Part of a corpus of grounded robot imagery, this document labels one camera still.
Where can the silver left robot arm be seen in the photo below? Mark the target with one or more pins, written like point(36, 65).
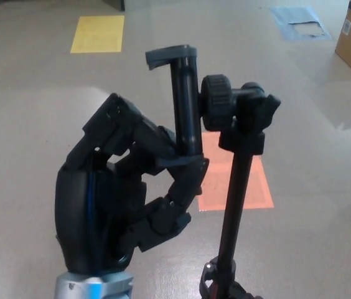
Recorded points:
point(82, 286)

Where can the torn white paper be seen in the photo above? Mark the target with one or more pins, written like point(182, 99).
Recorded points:
point(307, 29)

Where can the blue plastic sheet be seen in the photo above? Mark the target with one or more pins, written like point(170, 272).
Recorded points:
point(284, 17)

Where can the orange paper sheet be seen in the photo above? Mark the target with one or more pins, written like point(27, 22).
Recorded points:
point(258, 187)

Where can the yellow paper sheet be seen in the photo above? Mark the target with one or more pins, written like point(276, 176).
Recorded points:
point(97, 34)

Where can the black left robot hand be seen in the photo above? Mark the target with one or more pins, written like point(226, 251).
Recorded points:
point(76, 211)

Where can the dark furniture base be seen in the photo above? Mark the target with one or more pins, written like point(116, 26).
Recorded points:
point(118, 4)

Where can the black phone stand with clamp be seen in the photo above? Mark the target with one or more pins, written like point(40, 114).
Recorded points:
point(186, 102)

